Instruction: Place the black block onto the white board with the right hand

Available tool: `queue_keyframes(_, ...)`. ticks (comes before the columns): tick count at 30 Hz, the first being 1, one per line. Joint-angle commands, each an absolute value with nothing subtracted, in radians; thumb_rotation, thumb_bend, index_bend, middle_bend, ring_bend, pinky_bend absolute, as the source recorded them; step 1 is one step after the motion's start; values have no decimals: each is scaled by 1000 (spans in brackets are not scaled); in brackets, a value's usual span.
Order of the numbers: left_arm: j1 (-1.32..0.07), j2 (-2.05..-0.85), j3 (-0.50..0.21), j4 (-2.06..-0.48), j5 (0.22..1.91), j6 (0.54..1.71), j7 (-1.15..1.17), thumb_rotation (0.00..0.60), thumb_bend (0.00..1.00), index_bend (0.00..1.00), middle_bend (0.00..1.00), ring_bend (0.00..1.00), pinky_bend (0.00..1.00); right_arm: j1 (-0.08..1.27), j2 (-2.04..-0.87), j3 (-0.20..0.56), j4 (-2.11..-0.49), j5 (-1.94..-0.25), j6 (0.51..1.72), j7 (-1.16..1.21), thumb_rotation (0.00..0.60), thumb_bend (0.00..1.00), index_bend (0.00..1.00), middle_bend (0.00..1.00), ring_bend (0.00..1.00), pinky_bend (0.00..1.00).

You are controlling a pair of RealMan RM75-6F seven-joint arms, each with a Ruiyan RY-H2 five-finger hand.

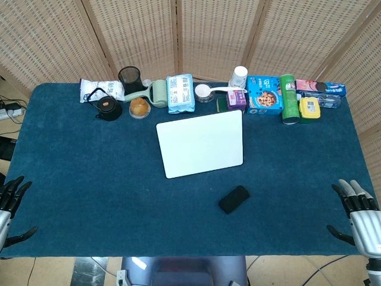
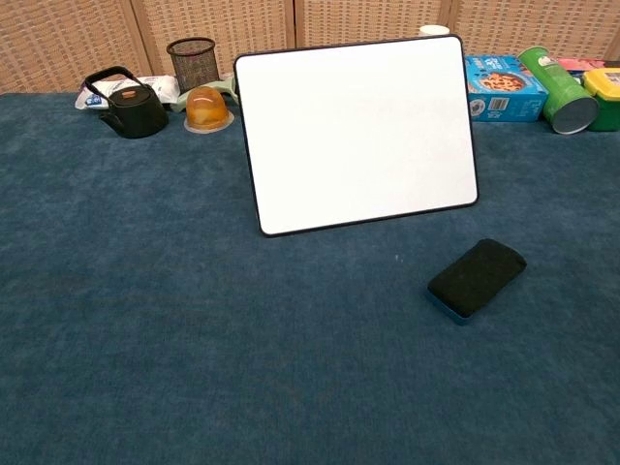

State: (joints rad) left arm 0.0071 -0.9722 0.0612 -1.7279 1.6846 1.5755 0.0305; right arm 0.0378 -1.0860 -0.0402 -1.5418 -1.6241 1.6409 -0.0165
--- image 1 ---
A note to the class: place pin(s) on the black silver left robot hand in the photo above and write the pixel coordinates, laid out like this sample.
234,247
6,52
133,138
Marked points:
5,222

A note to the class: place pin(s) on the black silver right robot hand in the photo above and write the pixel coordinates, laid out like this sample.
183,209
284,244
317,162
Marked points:
367,229

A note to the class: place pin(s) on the black smartphone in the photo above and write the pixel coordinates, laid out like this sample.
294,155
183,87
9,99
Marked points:
234,199

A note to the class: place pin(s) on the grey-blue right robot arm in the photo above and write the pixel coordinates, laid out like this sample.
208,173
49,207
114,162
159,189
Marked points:
374,272

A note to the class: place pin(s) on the white rectangular board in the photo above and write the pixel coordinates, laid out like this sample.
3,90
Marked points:
201,144

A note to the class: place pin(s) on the blue carpet table cloth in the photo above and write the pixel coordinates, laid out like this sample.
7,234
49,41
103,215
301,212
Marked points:
104,178

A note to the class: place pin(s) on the white power strip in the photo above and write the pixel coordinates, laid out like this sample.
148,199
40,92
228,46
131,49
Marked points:
12,112

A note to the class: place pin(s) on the yellow lid green box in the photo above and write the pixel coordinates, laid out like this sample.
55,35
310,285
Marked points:
309,109

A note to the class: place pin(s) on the pink blue Oreo box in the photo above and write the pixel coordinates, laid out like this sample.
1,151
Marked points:
323,87

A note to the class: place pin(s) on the green chips can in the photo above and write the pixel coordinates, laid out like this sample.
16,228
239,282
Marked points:
289,99

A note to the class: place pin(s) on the black kettle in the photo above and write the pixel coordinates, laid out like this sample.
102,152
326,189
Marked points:
107,108

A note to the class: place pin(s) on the white snack bag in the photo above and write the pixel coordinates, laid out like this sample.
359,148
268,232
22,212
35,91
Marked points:
89,87

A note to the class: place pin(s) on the blue cookie box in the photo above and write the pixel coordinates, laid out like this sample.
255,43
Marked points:
264,96

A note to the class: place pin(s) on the orange jelly cup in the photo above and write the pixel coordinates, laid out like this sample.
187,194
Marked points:
139,108

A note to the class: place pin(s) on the purple small box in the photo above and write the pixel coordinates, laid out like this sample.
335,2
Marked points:
236,100

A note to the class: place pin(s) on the grey-blue robot torso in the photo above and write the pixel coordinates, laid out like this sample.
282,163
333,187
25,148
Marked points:
184,272

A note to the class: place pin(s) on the black mesh pen holder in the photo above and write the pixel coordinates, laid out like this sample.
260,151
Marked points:
131,79

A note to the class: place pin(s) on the dark green small book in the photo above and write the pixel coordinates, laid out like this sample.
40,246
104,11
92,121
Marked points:
221,105

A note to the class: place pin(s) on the white plastic spoon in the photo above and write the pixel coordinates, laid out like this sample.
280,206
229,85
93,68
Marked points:
226,89

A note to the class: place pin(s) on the light green lint roller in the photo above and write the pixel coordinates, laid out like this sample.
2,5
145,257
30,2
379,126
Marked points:
158,92

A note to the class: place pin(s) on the clear round jar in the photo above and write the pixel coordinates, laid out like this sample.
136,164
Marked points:
203,94

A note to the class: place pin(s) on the light blue tissue pack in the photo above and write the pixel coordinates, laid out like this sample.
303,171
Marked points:
180,93

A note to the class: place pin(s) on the bamboo folding screen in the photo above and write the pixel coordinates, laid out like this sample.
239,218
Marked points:
208,35

